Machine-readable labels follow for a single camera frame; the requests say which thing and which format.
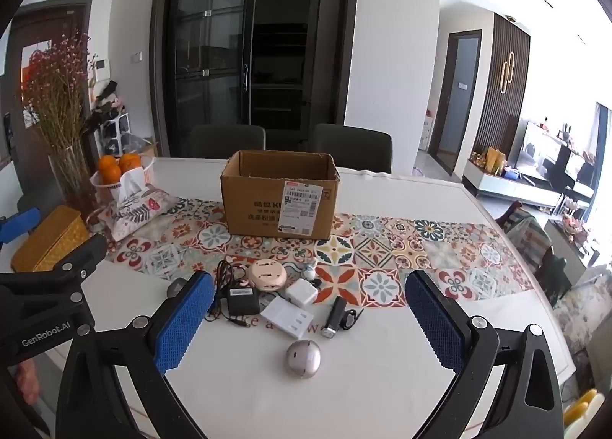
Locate white power strip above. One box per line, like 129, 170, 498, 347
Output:
260, 296, 314, 339

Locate patterned tile table runner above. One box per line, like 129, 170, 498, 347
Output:
105, 197, 534, 313

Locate brown entrance door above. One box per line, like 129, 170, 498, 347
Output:
0, 0, 94, 196

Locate floral seat cushion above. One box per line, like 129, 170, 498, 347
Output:
564, 272, 612, 354

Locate cardboard box on floor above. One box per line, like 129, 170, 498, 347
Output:
129, 135, 161, 159

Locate dark framed interior door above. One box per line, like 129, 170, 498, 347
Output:
428, 30, 483, 177

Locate yellow woven basket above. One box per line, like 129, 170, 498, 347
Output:
10, 205, 91, 272

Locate small white figurine keychain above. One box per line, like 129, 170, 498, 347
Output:
301, 260, 323, 289

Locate dark chair with plaid cushion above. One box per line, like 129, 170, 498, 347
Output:
495, 202, 575, 306

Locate yellow gift bags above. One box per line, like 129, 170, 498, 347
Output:
471, 146, 508, 177

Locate white television stand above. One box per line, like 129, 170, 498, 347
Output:
461, 164, 594, 210

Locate flat screen television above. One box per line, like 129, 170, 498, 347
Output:
519, 119, 596, 191

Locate floral fabric tissue box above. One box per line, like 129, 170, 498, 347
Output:
88, 169, 185, 241

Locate white cube charger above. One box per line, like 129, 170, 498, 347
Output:
286, 278, 319, 306

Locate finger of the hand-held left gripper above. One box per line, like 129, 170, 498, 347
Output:
0, 233, 109, 312
0, 208, 42, 245

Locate dark glass sliding door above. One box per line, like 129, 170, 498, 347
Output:
150, 0, 359, 158

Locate glass vase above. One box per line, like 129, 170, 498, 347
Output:
48, 145, 96, 220

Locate white fruit basket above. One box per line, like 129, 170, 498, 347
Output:
91, 155, 155, 193

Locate black power adapter with cable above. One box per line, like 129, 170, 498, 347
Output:
205, 260, 261, 326

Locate dried flower bunch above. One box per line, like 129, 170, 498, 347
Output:
21, 33, 96, 191

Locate pink round gadget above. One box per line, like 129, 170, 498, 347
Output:
236, 258, 288, 291

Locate white shoe rack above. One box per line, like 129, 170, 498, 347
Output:
83, 80, 132, 155

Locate gold wall decoration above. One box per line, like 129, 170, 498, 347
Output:
500, 52, 516, 94

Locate brown cardboard box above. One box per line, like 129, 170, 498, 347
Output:
220, 150, 341, 240

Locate grey dining chair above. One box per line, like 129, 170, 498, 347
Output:
186, 124, 267, 160
308, 124, 393, 174

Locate person's left hand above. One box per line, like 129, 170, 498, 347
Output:
15, 358, 42, 405

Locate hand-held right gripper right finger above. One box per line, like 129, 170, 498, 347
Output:
405, 270, 565, 439

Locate silver round gadget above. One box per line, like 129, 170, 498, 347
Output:
286, 340, 322, 379

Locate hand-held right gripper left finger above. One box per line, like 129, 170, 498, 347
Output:
56, 271, 217, 439

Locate yellow and white toy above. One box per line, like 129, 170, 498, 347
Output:
563, 389, 605, 428

